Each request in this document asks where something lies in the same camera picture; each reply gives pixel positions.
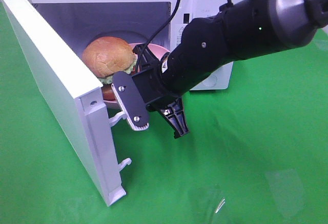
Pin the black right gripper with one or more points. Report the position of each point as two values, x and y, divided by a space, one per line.
155 95

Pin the pink plate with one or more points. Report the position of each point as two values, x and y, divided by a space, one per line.
159 52

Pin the burger with lettuce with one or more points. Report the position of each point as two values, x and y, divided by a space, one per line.
106 56

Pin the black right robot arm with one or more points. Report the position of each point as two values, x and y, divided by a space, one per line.
247 29

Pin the round microwave door button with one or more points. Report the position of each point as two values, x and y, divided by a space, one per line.
210 81

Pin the white microwave door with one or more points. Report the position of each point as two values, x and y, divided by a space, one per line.
64 98

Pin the clear tape patch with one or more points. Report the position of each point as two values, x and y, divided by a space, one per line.
207 200

